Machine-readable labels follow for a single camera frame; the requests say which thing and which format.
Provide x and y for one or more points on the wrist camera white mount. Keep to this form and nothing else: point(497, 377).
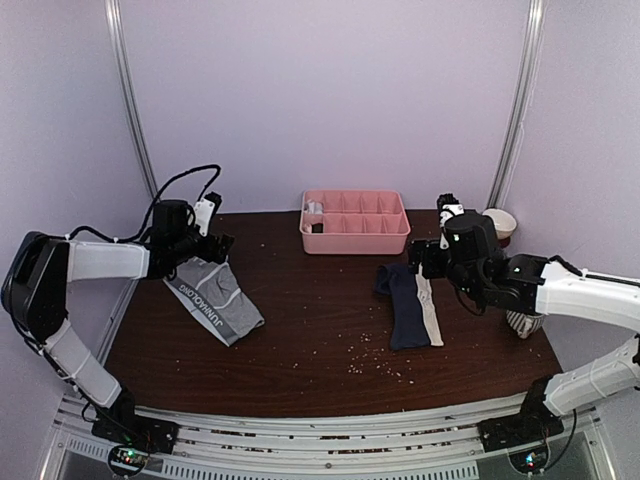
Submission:
point(448, 206)
point(205, 209)

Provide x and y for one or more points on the white ceramic bowl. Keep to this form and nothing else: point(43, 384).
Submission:
point(505, 224)

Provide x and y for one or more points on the right round controller board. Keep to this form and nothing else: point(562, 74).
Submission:
point(530, 461)

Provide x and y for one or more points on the navy and cream underwear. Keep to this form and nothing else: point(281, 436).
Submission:
point(415, 322)

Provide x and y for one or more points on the red patterned saucer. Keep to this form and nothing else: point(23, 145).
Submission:
point(505, 241)

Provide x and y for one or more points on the grey boxer briefs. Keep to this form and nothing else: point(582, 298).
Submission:
point(212, 296)

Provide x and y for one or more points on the round controller board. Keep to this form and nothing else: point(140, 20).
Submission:
point(530, 461)
point(124, 460)

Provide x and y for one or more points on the left aluminium corner post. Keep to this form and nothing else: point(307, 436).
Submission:
point(132, 116)

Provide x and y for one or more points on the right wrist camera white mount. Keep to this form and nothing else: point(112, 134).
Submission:
point(448, 206)

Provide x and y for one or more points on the left round controller board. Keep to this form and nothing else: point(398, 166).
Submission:
point(124, 460)

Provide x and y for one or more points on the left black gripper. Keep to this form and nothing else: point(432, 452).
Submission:
point(209, 254)

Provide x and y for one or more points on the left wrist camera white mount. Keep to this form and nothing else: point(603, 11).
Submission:
point(205, 209)

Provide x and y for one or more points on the striped grey white cup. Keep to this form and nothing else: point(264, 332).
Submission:
point(524, 325)

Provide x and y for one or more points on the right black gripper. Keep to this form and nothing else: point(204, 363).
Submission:
point(415, 249)

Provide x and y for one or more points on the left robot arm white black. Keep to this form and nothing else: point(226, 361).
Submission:
point(34, 294)

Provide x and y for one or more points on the white rolled item in box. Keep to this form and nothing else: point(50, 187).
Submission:
point(313, 207)

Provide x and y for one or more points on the aluminium corner post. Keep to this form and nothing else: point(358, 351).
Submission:
point(132, 116)
point(524, 89)

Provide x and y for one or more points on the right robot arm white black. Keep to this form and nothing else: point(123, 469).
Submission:
point(469, 257)

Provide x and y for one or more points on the pink divided organizer box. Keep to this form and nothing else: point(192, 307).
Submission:
point(356, 222)

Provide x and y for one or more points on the right aluminium corner post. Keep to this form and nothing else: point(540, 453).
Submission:
point(524, 89)

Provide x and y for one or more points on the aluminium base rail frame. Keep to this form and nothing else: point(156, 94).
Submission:
point(441, 443)

